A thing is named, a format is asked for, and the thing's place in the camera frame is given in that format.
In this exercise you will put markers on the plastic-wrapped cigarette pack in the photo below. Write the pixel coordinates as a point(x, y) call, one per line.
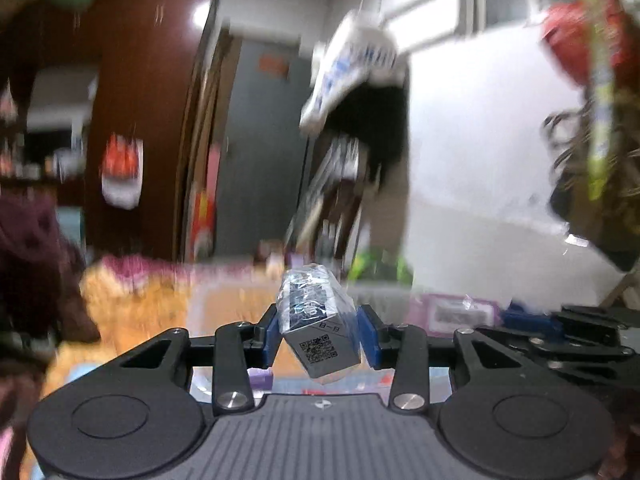
point(320, 330)

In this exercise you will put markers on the purple packet with label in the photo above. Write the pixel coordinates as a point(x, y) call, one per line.
point(450, 312)

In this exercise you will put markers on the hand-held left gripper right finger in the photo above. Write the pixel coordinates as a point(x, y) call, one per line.
point(367, 337)

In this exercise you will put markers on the grey door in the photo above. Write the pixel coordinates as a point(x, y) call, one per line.
point(265, 160)

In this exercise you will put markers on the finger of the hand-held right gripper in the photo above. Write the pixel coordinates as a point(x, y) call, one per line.
point(525, 321)
point(580, 360)

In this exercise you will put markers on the orange patterned blanket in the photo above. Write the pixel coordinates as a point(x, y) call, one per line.
point(130, 310)

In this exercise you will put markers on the leaning wooden boards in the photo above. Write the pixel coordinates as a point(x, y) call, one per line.
point(200, 160)

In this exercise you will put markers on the red door sign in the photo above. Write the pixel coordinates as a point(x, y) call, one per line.
point(274, 66)

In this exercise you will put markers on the red and white plastic bag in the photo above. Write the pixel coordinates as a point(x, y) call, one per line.
point(121, 170)

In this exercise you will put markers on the brown hanging cloth bag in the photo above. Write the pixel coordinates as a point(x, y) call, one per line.
point(620, 210)

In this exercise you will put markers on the brown wooden wardrobe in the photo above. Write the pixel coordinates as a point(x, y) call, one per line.
point(150, 85)

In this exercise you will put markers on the white and black hanging jacket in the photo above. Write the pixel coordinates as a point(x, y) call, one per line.
point(360, 75)

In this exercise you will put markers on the green and white shopping bag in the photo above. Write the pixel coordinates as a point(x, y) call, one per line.
point(380, 267)

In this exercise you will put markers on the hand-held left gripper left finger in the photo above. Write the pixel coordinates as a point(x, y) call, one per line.
point(270, 337)

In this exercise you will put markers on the maroon cloth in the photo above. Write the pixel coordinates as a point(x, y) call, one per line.
point(30, 260)

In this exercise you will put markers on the red hanging bag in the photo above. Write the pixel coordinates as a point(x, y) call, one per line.
point(570, 40)

